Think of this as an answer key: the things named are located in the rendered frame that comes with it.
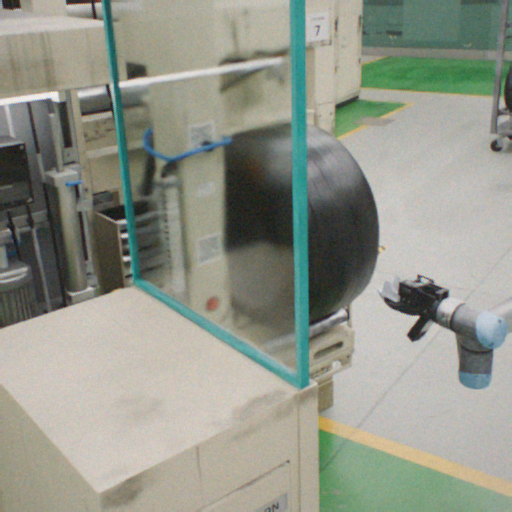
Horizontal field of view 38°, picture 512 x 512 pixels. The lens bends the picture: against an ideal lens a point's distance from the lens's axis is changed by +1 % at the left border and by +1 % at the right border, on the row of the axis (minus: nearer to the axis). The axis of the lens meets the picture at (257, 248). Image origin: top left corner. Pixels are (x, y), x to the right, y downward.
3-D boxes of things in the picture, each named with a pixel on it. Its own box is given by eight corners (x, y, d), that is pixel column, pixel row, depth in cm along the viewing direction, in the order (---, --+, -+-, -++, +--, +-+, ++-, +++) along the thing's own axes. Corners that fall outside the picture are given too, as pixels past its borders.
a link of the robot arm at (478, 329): (487, 358, 166) (490, 324, 162) (447, 340, 174) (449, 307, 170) (508, 346, 170) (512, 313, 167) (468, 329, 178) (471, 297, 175)
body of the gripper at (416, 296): (416, 272, 186) (455, 287, 178) (415, 302, 190) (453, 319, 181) (395, 281, 182) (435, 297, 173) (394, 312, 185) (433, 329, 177)
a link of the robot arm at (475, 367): (488, 368, 182) (491, 328, 178) (493, 393, 172) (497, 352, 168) (454, 366, 184) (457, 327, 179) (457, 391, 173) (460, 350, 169)
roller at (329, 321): (248, 342, 203) (249, 356, 205) (258, 349, 200) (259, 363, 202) (340, 304, 223) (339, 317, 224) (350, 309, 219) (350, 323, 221)
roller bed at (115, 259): (127, 314, 227) (116, 223, 215) (104, 298, 238) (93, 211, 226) (181, 295, 238) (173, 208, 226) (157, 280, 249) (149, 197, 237)
